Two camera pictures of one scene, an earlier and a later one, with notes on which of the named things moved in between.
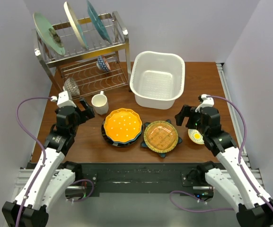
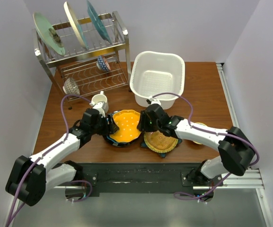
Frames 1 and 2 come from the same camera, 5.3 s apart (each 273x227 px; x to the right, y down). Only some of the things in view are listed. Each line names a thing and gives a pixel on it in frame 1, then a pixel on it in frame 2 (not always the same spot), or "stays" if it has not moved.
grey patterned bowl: (70, 85) stays
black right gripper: (186, 111) -> (143, 126)
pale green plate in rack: (49, 33) stays
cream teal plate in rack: (75, 24) stays
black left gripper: (86, 114) -> (110, 128)
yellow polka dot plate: (123, 125) stays
